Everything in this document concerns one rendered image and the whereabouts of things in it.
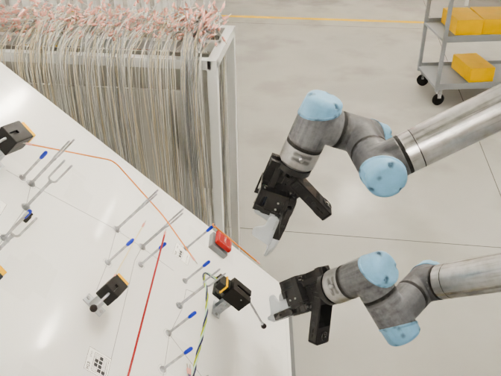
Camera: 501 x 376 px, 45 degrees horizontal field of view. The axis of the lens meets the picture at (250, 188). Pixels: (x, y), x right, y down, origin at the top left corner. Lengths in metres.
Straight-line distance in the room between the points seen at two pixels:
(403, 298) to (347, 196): 2.58
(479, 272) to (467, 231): 2.44
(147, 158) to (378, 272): 1.02
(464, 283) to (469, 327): 1.79
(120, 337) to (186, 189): 0.92
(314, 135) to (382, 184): 0.17
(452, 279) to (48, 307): 0.78
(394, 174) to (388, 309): 0.31
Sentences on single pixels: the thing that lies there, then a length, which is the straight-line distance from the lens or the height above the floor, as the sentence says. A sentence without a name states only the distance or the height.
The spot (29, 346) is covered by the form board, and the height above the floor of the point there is 1.33.
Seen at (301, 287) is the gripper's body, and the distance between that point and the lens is 1.35.
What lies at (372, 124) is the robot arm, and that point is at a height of 1.54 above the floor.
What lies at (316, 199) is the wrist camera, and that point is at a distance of 1.24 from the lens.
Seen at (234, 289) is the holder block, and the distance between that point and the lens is 1.38.
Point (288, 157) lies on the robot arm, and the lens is 1.18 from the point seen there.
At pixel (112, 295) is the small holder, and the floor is 1.32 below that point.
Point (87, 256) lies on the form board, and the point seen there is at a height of 1.30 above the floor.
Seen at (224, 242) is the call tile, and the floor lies 1.09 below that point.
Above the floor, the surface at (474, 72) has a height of 0.27.
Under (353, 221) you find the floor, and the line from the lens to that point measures 3.61.
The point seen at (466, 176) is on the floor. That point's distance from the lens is 4.23.
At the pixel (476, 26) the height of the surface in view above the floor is 0.64.
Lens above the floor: 2.05
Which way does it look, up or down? 32 degrees down
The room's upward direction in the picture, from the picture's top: 1 degrees counter-clockwise
